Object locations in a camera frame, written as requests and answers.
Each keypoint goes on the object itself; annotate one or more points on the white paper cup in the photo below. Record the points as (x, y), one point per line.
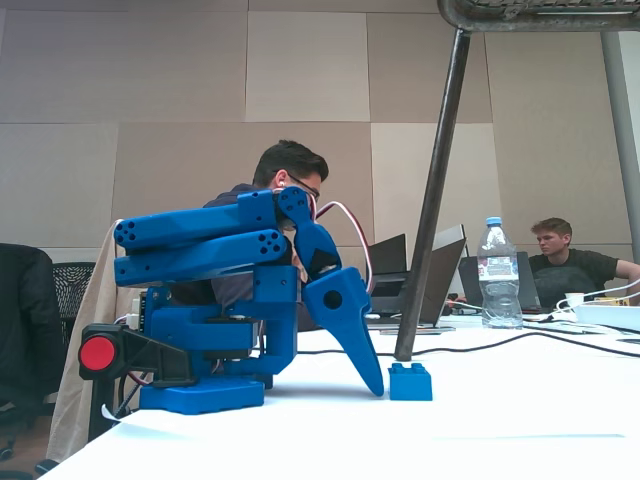
(574, 299)

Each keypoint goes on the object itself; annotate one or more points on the silver open laptop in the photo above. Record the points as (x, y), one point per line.
(445, 280)

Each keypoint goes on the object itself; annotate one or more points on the beige jacket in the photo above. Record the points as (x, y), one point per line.
(95, 310)

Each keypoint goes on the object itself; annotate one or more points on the man with glasses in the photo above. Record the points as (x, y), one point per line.
(285, 160)

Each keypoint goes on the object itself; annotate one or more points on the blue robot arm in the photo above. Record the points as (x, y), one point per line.
(200, 225)

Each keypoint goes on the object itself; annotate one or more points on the black clamp with red knob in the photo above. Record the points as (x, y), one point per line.
(100, 352)

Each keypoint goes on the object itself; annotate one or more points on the white flat box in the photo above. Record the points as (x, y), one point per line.
(607, 316)

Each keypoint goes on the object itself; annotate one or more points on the clear plastic water bottle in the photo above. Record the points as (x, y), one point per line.
(500, 300)

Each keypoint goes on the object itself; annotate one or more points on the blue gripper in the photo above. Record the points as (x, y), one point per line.
(334, 302)

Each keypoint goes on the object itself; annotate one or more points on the black open laptop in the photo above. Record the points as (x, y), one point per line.
(530, 290)

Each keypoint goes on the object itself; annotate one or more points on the motor controller board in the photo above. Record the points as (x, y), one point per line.
(136, 310)

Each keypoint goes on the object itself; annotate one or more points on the man in dark t-shirt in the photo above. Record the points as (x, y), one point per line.
(575, 270)

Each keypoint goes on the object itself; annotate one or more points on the blue toy brick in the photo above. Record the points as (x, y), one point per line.
(410, 385)

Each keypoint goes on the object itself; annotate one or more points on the grey metal pole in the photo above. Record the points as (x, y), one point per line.
(620, 125)

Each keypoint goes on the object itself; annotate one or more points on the black padded office chair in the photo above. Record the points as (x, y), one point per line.
(25, 320)

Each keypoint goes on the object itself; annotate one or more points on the black mesh chair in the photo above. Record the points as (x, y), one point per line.
(72, 290)

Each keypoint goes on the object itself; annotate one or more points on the dark metal frame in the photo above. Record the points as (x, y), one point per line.
(440, 175)

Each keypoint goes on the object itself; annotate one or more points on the yellow box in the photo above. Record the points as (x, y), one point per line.
(612, 301)

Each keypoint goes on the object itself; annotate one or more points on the dark open laptop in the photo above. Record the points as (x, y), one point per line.
(387, 255)

